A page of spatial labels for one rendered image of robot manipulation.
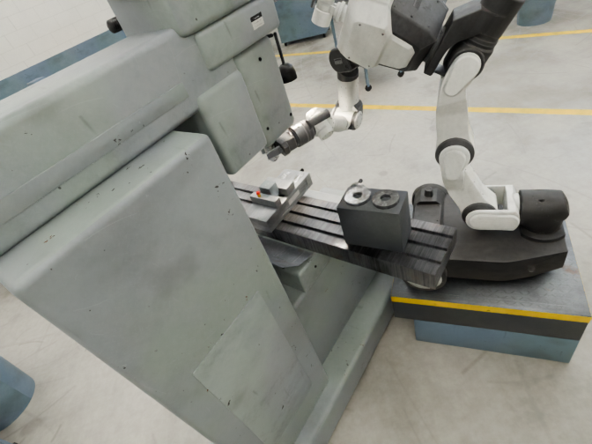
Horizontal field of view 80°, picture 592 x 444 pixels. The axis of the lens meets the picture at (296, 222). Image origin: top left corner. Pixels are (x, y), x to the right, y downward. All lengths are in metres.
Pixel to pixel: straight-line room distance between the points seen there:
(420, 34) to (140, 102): 0.86
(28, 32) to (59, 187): 7.06
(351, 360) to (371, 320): 0.25
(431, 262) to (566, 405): 1.04
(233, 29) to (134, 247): 0.65
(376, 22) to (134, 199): 0.88
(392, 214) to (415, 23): 0.59
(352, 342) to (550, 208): 1.07
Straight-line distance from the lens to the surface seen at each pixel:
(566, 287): 1.92
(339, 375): 1.87
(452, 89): 1.38
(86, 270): 0.80
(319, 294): 1.63
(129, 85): 0.92
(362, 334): 1.95
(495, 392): 2.06
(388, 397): 2.02
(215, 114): 1.05
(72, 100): 0.87
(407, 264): 1.27
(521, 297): 1.85
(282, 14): 7.48
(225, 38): 1.09
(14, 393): 3.10
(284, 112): 1.29
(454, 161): 1.52
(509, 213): 1.72
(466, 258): 1.73
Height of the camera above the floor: 1.89
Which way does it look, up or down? 40 degrees down
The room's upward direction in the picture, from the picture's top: 21 degrees counter-clockwise
